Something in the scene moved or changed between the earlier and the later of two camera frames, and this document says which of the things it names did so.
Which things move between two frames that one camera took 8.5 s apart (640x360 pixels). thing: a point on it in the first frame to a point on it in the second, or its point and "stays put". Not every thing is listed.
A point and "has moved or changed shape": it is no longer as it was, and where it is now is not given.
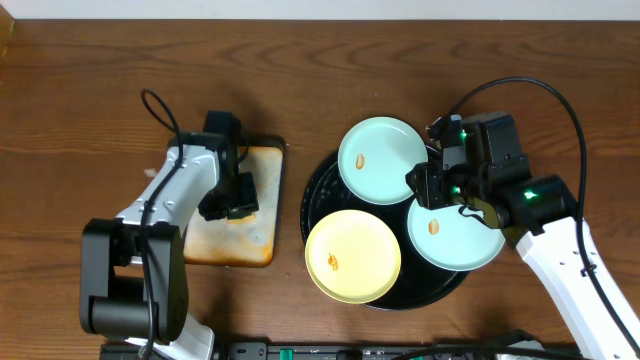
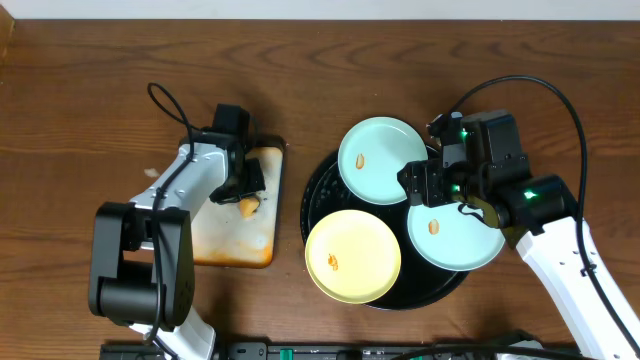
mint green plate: x=375 y=157 stays put
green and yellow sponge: x=249 y=219 has moved or changed shape
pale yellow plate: x=353 y=256 stays put
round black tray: x=419 y=285 stays put
